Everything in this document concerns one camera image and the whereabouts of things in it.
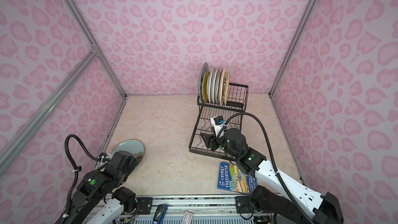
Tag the large grey-green plate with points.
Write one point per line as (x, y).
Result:
(200, 80)

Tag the star pattern cat plate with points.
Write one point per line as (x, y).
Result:
(225, 71)

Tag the orange woven plate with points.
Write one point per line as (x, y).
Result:
(226, 88)

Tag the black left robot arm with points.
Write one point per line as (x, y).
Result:
(83, 197)

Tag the yellow-green woven plate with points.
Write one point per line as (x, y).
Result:
(205, 87)

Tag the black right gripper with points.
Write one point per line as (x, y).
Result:
(210, 139)

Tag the white plate black rings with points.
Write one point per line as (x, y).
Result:
(211, 84)

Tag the blue black tool handle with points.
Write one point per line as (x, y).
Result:
(160, 214)

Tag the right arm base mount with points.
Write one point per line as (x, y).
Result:
(247, 205)

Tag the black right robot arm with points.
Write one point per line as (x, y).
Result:
(293, 200)

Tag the blue treehouse book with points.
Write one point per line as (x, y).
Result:
(230, 178)

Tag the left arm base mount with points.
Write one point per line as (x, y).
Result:
(141, 205)

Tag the white plate orange sun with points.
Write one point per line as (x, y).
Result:
(216, 86)

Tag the light blue flower plate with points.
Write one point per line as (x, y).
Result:
(133, 146)

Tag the black wire dish rack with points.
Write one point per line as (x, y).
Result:
(237, 103)

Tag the aluminium frame rail front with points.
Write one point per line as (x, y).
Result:
(189, 207)

